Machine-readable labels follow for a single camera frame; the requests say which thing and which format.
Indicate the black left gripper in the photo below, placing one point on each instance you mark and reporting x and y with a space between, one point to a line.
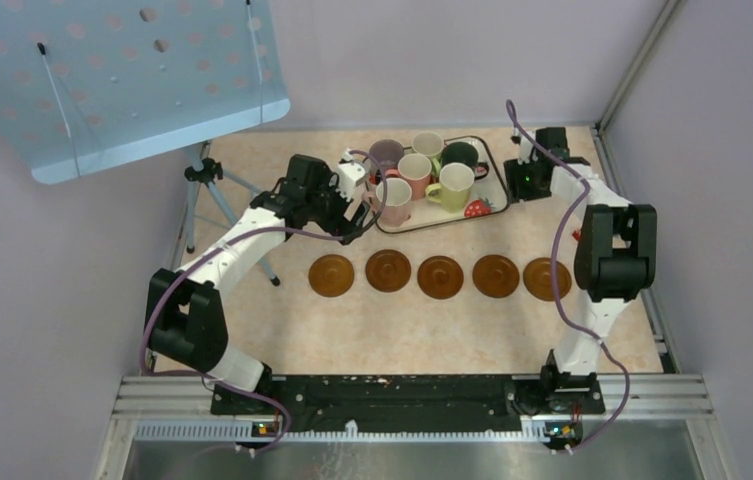
339 223

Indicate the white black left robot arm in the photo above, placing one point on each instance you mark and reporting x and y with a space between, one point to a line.
185 319

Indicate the pink mug in middle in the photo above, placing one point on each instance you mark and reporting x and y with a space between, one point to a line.
417 170

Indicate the grey tripod stand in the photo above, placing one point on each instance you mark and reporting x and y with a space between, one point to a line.
220 201

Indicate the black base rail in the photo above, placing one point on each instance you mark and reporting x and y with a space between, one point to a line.
410 403

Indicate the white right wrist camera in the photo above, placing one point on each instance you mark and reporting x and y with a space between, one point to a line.
525 145

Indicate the white tray with black rim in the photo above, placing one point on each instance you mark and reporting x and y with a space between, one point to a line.
488 195

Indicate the pink mug in front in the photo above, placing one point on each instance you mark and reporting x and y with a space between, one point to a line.
393 198

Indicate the purple grey mug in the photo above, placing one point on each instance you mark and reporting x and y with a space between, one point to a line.
386 154

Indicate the dark green mug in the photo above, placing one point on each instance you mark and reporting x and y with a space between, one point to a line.
466 154

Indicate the pink mug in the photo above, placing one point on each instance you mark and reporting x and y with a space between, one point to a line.
393 198
417 170

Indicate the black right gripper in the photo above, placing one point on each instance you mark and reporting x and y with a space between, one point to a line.
515 190

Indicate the cream mug at back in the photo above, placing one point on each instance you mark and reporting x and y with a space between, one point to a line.
429 144

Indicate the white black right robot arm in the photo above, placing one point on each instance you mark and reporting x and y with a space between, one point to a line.
615 259

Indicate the brown round coaster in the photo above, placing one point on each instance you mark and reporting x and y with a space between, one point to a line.
331 275
540 277
440 277
495 276
388 270

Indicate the light blue perforated board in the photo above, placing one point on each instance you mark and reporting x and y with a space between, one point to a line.
87 86

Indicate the yellow green mug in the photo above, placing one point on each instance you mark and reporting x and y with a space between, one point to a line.
452 190

